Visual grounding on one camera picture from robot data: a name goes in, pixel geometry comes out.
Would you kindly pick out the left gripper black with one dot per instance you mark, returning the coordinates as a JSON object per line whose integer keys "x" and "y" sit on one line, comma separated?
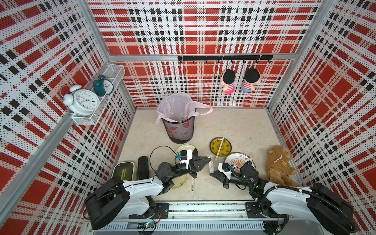
{"x": 193, "y": 164}

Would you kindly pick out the chopsticks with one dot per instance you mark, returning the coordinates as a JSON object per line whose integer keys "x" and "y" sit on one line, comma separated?
{"x": 211, "y": 168}
{"x": 192, "y": 188}

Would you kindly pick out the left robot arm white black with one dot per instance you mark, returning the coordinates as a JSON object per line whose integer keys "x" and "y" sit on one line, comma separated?
{"x": 117, "y": 198}

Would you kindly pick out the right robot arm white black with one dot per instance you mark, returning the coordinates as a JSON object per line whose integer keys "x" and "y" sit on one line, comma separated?
{"x": 316, "y": 203}

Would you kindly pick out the cream plate with black mark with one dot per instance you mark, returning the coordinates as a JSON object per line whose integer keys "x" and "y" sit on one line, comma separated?
{"x": 186, "y": 147}

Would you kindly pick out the white plate orange sunburst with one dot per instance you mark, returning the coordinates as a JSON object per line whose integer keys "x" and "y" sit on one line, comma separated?
{"x": 237, "y": 160}

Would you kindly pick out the cream plate with flowers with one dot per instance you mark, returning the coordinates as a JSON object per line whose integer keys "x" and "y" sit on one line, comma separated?
{"x": 179, "y": 181}

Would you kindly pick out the yellow patterned plate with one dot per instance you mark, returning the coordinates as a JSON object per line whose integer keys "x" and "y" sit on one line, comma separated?
{"x": 226, "y": 147}

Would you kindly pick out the black mesh trash bin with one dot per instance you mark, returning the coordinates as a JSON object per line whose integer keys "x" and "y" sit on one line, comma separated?
{"x": 179, "y": 128}

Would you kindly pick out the brown teddy bear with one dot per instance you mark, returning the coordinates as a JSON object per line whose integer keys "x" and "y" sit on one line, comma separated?
{"x": 278, "y": 168}

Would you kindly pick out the pink plastic bin liner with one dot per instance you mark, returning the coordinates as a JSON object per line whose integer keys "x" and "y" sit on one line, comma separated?
{"x": 180, "y": 107}

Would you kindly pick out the green circuit board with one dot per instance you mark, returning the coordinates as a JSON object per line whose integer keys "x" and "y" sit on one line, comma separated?
{"x": 140, "y": 225}

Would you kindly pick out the doll with pink shirt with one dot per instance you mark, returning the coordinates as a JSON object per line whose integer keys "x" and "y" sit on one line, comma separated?
{"x": 227, "y": 81}

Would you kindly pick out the doll with striped blue shirt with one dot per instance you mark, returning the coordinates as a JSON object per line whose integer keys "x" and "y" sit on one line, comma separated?
{"x": 251, "y": 78}

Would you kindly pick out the teal alarm clock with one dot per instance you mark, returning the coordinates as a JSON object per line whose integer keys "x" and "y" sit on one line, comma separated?
{"x": 103, "y": 86}

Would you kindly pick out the white alarm clock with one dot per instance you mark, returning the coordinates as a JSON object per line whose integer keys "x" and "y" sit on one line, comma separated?
{"x": 81, "y": 101}

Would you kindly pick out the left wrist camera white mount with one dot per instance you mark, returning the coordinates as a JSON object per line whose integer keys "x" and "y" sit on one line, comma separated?
{"x": 184, "y": 157}

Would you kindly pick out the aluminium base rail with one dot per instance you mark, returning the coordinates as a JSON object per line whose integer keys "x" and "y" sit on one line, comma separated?
{"x": 211, "y": 218}

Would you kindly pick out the black wall hook rail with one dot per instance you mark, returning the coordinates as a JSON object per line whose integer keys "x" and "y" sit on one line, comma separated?
{"x": 225, "y": 58}

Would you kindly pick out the white wire wall shelf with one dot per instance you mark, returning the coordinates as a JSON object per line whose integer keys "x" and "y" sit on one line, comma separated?
{"x": 115, "y": 74}

